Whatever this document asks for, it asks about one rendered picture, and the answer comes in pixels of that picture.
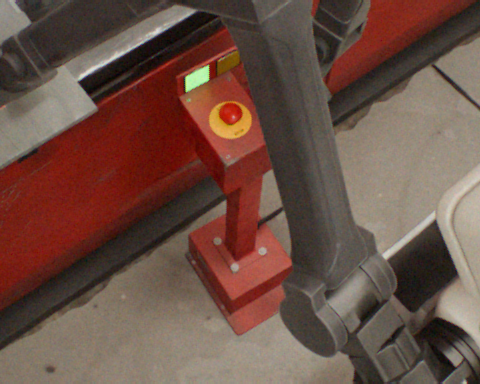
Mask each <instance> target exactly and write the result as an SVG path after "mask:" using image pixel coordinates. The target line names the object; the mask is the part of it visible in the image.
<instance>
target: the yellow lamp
mask: <svg viewBox="0 0 480 384"><path fill-rule="evenodd" d="M238 65H239V52H238V51H236V52H234V53H232V54H230V55H228V56H227V57H223V58H222V59H220V60H218V62H217V75H219V74H221V73H224V72H226V71H228V70H229V69H231V68H234V67H236V66H238Z"/></svg>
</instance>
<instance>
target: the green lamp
mask: <svg viewBox="0 0 480 384"><path fill-rule="evenodd" d="M208 80H209V68H208V66H207V67H205V68H201V70H199V71H197V72H196V73H192V74H191V75H189V76H187V77H185V88H186V92H187V91H189V90H191V89H193V88H195V87H196V86H198V85H200V84H203V83H205V82H207V81H208Z"/></svg>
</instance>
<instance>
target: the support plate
mask: <svg viewBox="0 0 480 384"><path fill-rule="evenodd" d="M57 70H58V75H57V76H55V78H54V79H53V80H51V81H49V82H48V83H45V84H43V85H42V86H41V87H39V88H37V89H35V90H33V91H32V92H31V93H29V94H26V95H25V96H23V97H21V98H20V99H17V100H16V101H14V102H10V103H9V104H6V107H4V109H2V110H0V170H1V169H3V168H4V167H5V166H7V165H8V164H11V163H12V162H14V161H15V160H16V159H19V158H21V157H22V156H23V155H25V154H26V153H29V152H31V151H32V150H33V149H35V148H38V147H39V146H40V145H42V144H43V143H46V142H48V141H49V140H50V139H52V138H53V137H56V136H57V135H59V134H60V133H61V132H65V130H67V129H68V128H70V127H71V126H74V125H76V123H78V122H80V121H82V120H84V119H85V118H87V117H88V116H91V115H93V113H95V112H97V111H98V108H97V106H96V105H94V103H93V101H92V100H91V99H90V98H89V97H88V95H87V94H86V93H85V91H84V90H83V89H82V87H81V86H80V85H79V83H77V82H76V79H75V78H73V76H72V75H71V73H70V72H69V71H68V70H67V69H66V67H65V66H64V65H63V66H61V67H59V68H57Z"/></svg>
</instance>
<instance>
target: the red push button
mask: <svg viewBox="0 0 480 384"><path fill-rule="evenodd" d="M218 115H219V117H220V119H221V120H222V121H223V122H225V123H226V124H227V125H230V126H231V125H234V124H235V123H236V122H239V120H240V119H241V118H242V116H243V112H242V110H241V108H240V106H239V105H237V104H235V103H232V102H229V103H226V104H224V105H223V106H221V108H220V110H219V112H218Z"/></svg>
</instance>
